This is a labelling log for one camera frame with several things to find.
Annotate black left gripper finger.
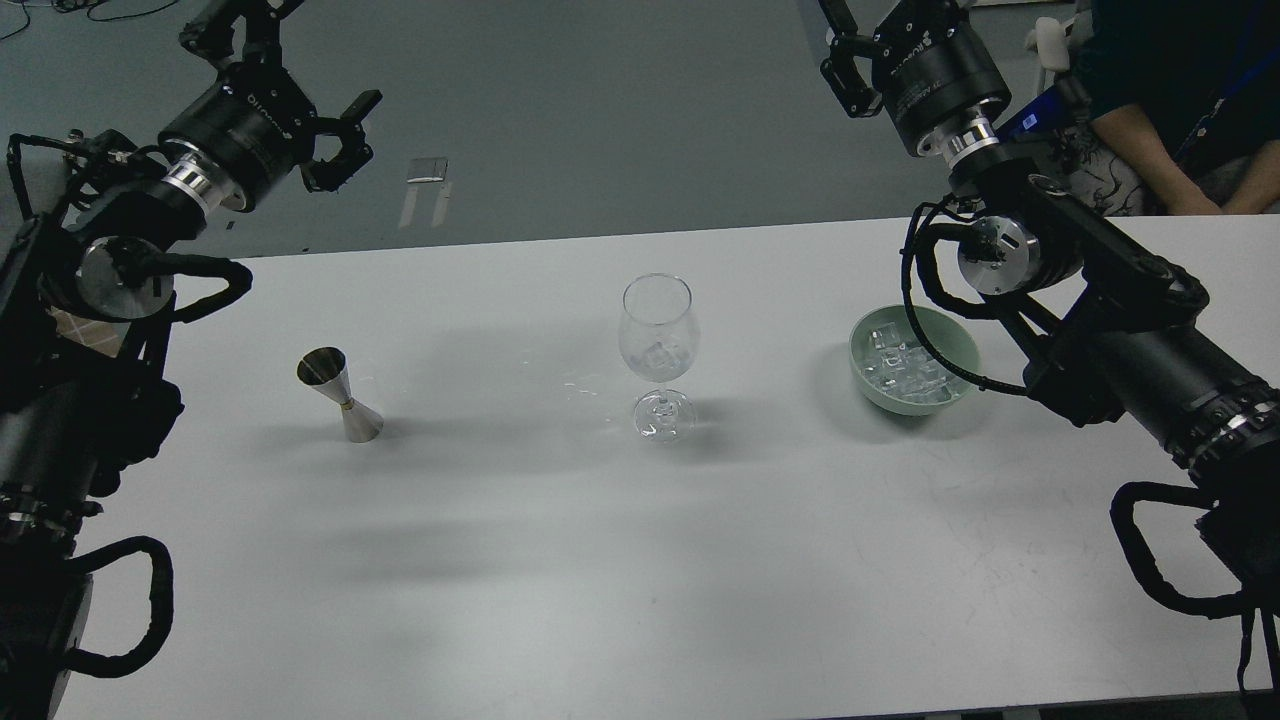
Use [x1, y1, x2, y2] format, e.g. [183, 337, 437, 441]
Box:
[179, 1, 303, 79]
[300, 88, 383, 193]

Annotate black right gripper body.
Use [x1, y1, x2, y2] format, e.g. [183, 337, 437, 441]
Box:
[872, 1, 1012, 158]

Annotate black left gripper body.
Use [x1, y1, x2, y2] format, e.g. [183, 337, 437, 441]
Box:
[157, 61, 315, 213]

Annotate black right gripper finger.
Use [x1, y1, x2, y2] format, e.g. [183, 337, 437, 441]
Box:
[818, 1, 892, 119]

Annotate steel cocktail jigger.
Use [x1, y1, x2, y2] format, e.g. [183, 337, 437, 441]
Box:
[296, 346, 384, 443]

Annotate clear ice cubes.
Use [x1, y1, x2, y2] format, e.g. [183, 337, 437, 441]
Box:
[861, 322, 959, 405]

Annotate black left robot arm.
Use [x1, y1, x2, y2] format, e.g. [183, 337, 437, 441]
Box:
[1, 1, 381, 719]

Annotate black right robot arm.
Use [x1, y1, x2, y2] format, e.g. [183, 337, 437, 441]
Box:
[815, 1, 1277, 678]

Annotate clear wine glass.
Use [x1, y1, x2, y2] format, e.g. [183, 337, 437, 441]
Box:
[618, 273, 700, 443]

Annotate silver floor plate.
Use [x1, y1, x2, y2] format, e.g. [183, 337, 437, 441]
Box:
[404, 156, 449, 184]

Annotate grey office chair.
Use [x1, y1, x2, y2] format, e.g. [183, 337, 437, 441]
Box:
[1024, 1, 1094, 79]

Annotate person in teal shirt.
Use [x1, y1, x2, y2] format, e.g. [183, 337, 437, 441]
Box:
[1069, 1, 1279, 217]

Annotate beige checkered cloth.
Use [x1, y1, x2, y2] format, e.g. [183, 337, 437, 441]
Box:
[50, 309, 131, 357]

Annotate green bowl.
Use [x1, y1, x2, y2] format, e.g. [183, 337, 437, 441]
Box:
[847, 305, 980, 416]

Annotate black floor cables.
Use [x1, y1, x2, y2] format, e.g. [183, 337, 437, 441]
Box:
[0, 0, 180, 41]

